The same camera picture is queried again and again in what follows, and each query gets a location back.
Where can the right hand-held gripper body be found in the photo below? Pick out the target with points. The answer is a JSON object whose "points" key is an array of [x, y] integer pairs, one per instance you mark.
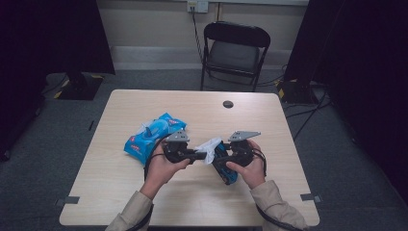
{"points": [[240, 154]]}

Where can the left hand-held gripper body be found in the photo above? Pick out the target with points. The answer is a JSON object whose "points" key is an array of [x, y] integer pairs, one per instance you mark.
{"points": [[175, 152]]}

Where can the white wet wipe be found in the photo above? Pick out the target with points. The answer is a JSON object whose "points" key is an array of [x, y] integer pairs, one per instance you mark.
{"points": [[208, 149]]}

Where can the blue toy car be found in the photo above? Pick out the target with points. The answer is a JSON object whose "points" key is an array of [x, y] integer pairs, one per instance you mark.
{"points": [[229, 176]]}

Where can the blue wet wipes pack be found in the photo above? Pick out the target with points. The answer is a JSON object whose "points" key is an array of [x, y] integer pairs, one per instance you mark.
{"points": [[144, 141]]}

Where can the person's right hand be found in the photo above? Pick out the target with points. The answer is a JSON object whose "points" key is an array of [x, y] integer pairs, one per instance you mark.
{"points": [[255, 173]]}

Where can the person's left hand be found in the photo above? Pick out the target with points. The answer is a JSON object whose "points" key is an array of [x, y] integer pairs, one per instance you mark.
{"points": [[158, 173]]}

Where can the grey tape strip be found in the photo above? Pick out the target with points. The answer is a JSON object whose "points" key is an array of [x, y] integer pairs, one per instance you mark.
{"points": [[69, 200], [309, 197]]}

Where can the black stand base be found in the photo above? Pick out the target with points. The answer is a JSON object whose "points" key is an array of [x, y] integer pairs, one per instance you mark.
{"points": [[296, 93], [80, 89]]}

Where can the small dark floor tape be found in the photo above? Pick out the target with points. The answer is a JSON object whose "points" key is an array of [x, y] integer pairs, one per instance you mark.
{"points": [[91, 125]]}

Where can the black folding chair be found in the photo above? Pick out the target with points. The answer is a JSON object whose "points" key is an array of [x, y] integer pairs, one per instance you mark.
{"points": [[235, 56]]}

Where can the black curtain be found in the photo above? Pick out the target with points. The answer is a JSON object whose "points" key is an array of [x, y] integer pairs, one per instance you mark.
{"points": [[48, 35], [369, 64]]}

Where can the white wall socket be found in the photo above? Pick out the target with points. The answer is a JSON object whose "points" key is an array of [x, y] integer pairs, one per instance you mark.
{"points": [[200, 6]]}

